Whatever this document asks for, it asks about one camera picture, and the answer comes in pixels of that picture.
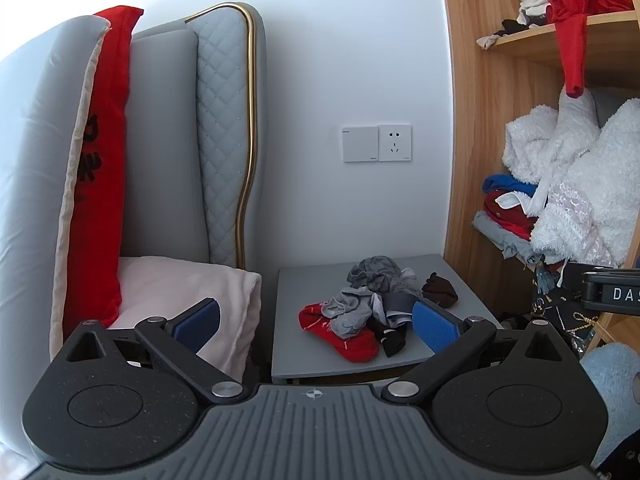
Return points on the dark grey underwear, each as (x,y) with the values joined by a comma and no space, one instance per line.
(397,305)

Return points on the white wall switch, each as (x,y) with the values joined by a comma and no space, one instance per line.
(360,145)

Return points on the white wall socket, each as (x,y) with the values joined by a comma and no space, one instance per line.
(395,142)

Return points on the pale grey garment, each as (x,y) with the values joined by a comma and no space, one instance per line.
(575,125)

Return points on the blue folded garment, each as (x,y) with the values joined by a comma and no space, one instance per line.
(510,184)

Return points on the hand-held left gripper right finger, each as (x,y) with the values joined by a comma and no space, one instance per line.
(435,330)

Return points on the grey patterned underwear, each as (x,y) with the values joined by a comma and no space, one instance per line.
(375,270)

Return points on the red printed sock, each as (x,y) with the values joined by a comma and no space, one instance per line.
(355,347)
(312,317)

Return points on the black sock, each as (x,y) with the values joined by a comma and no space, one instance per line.
(392,342)

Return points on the white plush lace robe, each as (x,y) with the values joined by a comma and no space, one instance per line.
(600,200)

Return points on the grey quilted headboard gold trim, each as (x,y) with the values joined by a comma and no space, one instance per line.
(220,110)

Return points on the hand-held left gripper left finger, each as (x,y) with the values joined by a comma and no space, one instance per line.
(200,321)

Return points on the white fleece garment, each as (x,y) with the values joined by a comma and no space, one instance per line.
(530,145)

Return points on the grey folded garment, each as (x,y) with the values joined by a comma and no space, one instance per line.
(500,237)

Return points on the large pale grey pillow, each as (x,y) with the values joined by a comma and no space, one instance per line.
(35,160)

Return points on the grey nightstand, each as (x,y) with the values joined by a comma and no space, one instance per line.
(300,285)

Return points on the pale pink folded blanket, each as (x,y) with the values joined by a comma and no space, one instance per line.
(200,280)

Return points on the grey sock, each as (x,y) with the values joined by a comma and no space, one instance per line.
(347,317)

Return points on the dark patterned cloth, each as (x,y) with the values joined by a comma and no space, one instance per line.
(550,305)

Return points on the pale blue fluffy rug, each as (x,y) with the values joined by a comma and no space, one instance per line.
(615,380)

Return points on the red pillow with black print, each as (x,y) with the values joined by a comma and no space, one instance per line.
(107,185)

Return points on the red hanging garment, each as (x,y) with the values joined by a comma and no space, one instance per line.
(572,50)

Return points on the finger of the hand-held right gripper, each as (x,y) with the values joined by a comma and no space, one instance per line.
(615,292)
(600,266)

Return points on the dark brown sock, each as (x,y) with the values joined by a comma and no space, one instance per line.
(440,290)

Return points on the red folded garment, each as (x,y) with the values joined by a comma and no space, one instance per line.
(510,217)

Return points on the beige cloth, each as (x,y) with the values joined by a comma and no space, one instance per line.
(492,40)

